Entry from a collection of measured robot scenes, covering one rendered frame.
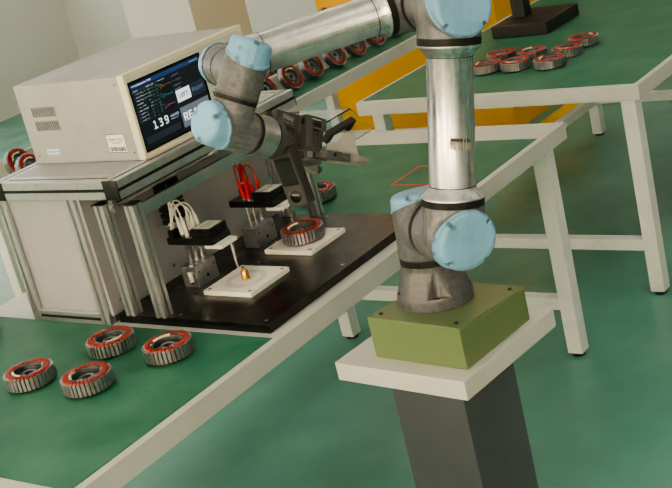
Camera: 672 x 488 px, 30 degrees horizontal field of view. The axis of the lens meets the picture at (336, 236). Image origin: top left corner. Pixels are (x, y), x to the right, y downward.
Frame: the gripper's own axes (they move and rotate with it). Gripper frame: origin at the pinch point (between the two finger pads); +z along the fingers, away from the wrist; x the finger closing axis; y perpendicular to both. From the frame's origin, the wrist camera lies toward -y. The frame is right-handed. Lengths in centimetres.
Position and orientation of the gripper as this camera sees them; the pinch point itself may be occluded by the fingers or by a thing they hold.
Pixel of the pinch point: (343, 168)
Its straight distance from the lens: 234.6
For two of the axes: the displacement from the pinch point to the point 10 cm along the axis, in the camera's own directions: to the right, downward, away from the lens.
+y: 0.1, -9.9, 1.6
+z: 6.7, 1.2, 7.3
